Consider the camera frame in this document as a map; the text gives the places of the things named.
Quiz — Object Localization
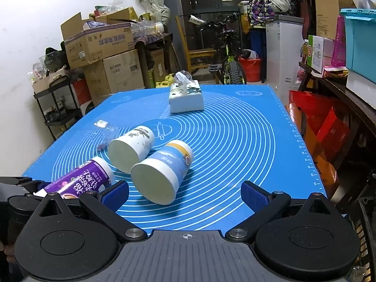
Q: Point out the black metal shelf rack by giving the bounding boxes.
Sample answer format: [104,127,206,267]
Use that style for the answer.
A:
[33,74,83,141]

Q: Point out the white tissue box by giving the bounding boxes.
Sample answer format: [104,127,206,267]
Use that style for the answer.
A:
[169,70,205,114]

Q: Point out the red plastic bucket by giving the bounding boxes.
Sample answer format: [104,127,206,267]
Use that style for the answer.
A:
[238,58,261,83]

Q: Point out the clear plastic wrapper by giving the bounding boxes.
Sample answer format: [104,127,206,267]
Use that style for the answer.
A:
[89,120,120,152]

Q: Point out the open top cardboard box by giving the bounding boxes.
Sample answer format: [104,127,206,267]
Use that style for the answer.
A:
[61,13,134,69]

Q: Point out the yellow wooden chair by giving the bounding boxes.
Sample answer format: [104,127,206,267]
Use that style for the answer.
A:
[175,16,216,74]

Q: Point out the purple paper cup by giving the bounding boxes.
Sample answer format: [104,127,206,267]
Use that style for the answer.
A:
[33,157,115,199]

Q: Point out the lower large cardboard box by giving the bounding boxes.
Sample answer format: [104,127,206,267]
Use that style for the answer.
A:
[83,50,145,106]

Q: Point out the floral purple bag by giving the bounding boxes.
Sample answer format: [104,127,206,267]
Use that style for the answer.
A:
[247,0,275,26]

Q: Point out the black green bicycle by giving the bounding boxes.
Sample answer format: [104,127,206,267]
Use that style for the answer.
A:
[189,13,247,85]

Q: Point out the dark wooden side table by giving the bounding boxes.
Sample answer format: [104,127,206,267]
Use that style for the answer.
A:
[298,62,376,139]

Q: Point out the blue silicone baking mat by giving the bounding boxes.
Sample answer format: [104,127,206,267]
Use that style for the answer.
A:
[25,85,324,232]

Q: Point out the blue white paper cup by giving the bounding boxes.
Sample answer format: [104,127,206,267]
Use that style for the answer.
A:
[131,140,194,206]

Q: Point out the white chest freezer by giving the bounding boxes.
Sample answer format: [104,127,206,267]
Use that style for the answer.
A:
[266,15,304,105]

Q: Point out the green white carton box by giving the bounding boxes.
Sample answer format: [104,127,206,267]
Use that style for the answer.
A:
[306,35,335,73]

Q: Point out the red gift bag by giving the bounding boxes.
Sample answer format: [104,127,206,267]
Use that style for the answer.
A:
[286,90,351,197]

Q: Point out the white floral paper cup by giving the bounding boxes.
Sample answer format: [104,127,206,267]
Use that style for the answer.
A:
[108,125,155,174]

